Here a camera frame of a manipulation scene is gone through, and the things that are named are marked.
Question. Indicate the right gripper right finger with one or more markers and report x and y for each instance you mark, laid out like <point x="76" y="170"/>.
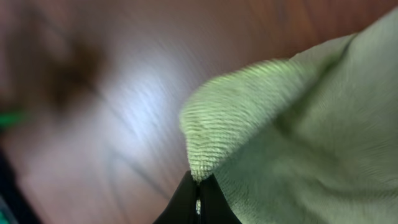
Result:
<point x="214" y="208"/>

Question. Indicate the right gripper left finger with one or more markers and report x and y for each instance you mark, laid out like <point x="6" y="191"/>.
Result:
<point x="182" y="206"/>

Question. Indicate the green microfiber cloth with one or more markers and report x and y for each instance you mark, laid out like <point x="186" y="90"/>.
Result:
<point x="310" y="139"/>

